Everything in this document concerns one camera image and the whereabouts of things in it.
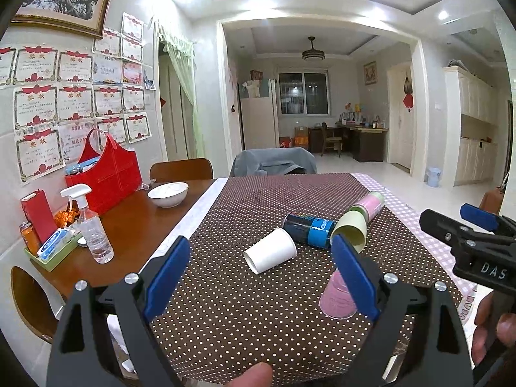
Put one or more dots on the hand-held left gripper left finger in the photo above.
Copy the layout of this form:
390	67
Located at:
169	278

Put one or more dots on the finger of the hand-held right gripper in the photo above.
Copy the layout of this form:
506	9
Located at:
439	225
477	215

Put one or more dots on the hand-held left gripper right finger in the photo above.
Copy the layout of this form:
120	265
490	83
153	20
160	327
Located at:
354	278

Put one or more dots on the white paper cup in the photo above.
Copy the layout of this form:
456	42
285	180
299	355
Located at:
270	254

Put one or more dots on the pink plastic cup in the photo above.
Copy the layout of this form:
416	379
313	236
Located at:
335	302

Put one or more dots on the pale green paper cup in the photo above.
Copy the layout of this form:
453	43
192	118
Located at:
351	229

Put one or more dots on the person's right hand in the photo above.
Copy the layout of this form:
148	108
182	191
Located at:
483	322

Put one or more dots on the person's left hand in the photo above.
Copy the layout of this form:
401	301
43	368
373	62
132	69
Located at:
250	375

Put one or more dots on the brown chair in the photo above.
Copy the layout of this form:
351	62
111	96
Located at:
492	201

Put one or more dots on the blue waste bin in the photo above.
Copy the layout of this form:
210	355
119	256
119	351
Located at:
433	177

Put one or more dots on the dark blue drink can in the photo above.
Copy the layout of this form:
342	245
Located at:
308	229

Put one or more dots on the pink drink can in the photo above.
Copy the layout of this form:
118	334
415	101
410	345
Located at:
370	204

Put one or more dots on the brown polka dot tablecloth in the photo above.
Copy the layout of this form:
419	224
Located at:
242	310

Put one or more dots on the white bowl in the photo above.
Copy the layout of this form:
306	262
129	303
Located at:
167	195

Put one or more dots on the clear spray bottle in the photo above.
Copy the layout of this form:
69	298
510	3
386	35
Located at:
94	234

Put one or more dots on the white door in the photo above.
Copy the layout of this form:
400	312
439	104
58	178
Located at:
399	129

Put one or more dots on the dark wooden desk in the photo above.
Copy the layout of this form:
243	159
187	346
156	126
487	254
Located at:
369	145

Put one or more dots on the wooden chair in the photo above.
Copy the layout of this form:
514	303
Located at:
32	306
181	169

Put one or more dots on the green tray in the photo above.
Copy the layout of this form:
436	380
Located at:
60	256

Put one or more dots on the red felt bag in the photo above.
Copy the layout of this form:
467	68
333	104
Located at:
109	177

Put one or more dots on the orange snack packet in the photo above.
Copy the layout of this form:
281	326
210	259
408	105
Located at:
66	217

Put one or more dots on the blue and white packet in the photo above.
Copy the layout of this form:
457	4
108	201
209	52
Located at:
54	244

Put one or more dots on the red door ornament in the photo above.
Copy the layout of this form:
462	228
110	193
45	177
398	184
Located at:
408	96

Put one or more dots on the dark desk chair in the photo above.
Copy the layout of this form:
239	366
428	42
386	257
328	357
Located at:
331	141

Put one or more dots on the grey cloth covered chair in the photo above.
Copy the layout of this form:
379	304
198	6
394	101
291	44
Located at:
274	159

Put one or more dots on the orange drink can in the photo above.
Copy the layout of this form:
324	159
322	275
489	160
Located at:
30	240

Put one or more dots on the red box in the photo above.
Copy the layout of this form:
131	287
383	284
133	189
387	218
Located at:
38	213

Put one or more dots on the orange cardboard box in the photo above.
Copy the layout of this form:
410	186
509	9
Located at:
300	141

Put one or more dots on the small framed picture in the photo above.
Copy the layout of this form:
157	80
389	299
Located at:
370	72

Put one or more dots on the white refrigerator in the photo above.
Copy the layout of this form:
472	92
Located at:
258	123

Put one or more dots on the green lace curtain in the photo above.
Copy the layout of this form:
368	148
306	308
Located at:
189	88

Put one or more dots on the window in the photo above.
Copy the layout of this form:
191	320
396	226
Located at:
302	92

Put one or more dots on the ceiling fan lamp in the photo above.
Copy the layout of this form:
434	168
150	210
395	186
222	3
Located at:
313	54

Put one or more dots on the cream wall cabinet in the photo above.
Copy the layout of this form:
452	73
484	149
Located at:
475	129

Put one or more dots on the wall of award certificates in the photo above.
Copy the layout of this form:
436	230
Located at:
76	100

